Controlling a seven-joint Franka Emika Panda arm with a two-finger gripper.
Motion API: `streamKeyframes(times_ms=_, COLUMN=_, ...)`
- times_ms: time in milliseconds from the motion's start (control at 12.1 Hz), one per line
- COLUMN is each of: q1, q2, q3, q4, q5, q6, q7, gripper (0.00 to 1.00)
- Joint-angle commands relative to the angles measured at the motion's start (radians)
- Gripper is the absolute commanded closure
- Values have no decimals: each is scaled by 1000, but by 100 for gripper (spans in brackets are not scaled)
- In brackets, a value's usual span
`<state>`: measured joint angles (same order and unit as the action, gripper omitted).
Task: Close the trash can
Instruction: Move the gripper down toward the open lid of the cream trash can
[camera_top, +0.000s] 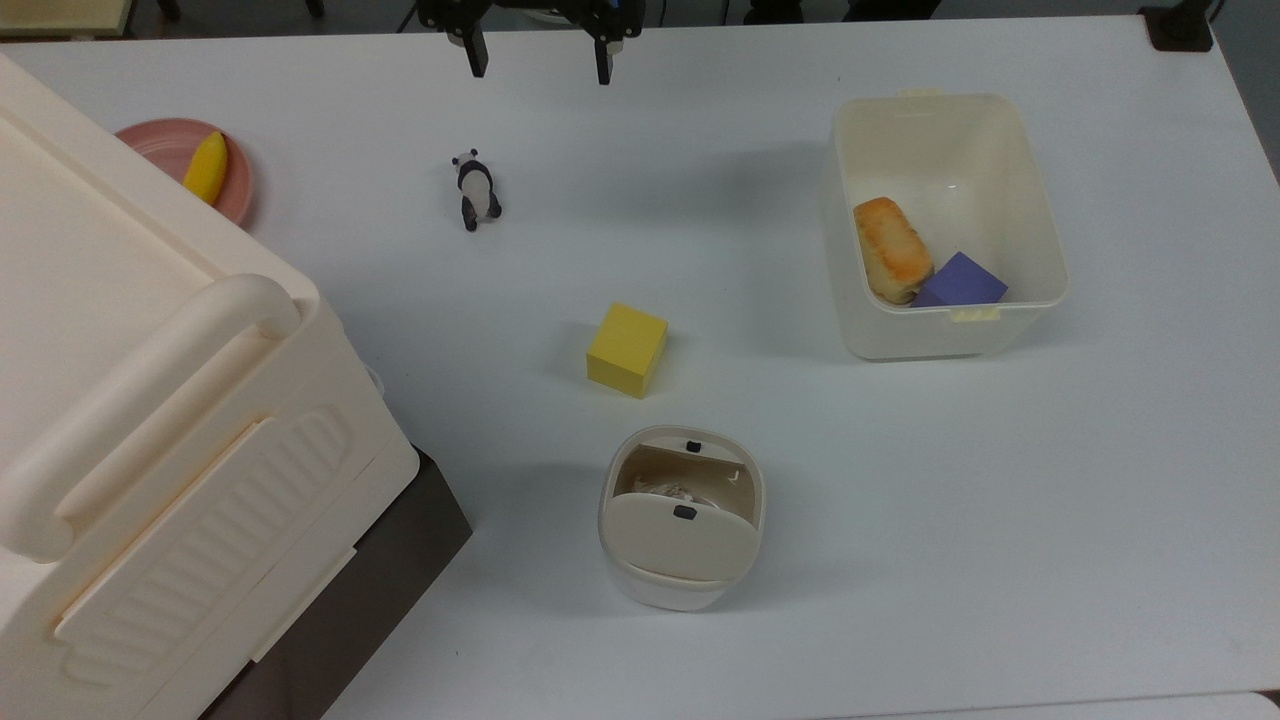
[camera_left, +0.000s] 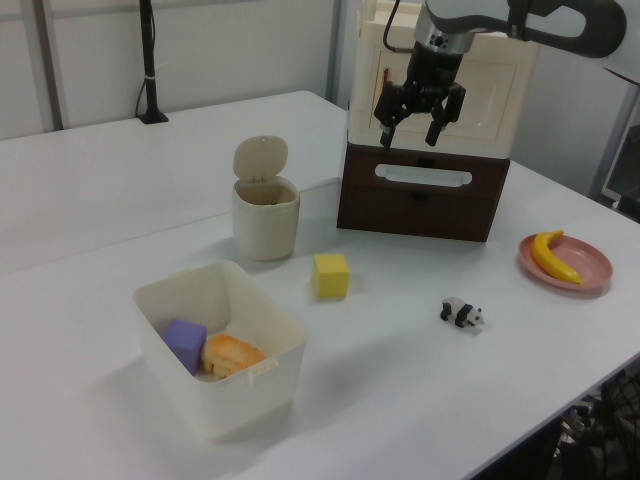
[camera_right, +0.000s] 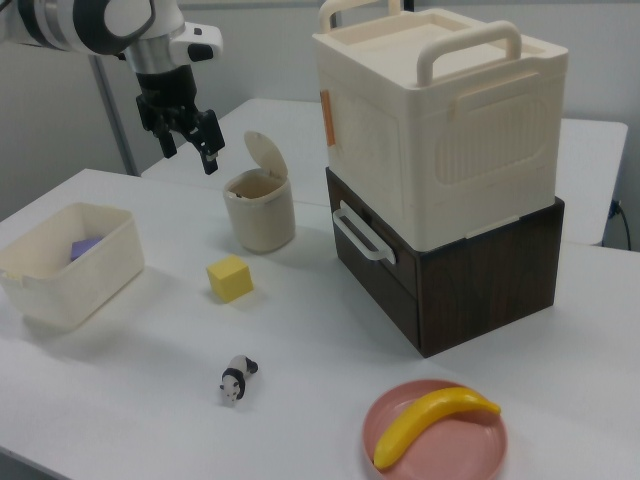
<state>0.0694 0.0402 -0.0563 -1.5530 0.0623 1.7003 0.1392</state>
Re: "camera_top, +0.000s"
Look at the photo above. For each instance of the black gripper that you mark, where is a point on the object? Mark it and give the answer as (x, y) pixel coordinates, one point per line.
(530, 8)

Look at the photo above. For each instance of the beige trash can lid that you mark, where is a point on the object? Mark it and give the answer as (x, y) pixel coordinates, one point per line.
(680, 545)

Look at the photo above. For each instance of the crumpled paper trash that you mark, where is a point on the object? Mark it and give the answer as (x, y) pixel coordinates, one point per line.
(668, 490)

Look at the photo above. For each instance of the beige desktop trash can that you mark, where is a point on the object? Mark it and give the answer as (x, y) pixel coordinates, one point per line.
(670, 595)

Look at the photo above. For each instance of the small panda figurine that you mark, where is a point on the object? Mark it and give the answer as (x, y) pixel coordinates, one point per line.
(475, 185)

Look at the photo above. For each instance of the yellow foam cube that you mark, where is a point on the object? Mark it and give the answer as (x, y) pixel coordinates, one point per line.
(625, 350)

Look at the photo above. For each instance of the yellow toy banana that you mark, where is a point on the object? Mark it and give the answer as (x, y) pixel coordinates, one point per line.
(206, 168)

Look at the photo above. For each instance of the pink plate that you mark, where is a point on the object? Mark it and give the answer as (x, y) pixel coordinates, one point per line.
(160, 145)

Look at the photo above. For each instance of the toy bread loaf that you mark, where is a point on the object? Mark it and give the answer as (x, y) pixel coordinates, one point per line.
(892, 252)

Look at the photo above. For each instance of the white plastic storage bin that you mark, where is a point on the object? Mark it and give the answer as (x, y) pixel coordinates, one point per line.
(940, 150)

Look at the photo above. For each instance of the purple foam cube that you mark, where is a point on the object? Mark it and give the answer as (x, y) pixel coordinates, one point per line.
(962, 282)

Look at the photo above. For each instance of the light wooden table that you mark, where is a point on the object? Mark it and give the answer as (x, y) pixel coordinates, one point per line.
(60, 14)

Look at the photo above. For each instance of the cream plastic drawer cabinet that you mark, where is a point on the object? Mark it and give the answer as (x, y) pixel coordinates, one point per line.
(150, 400)

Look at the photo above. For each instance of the black table clamp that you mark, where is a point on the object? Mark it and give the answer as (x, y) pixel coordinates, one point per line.
(1178, 28)

